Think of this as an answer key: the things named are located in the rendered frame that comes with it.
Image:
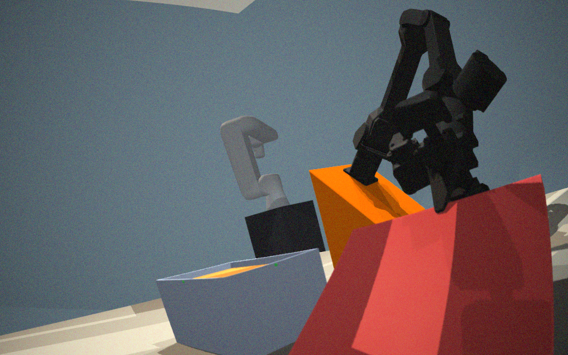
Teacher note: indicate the red plastic lid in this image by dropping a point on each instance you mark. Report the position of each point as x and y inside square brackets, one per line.
[475, 279]

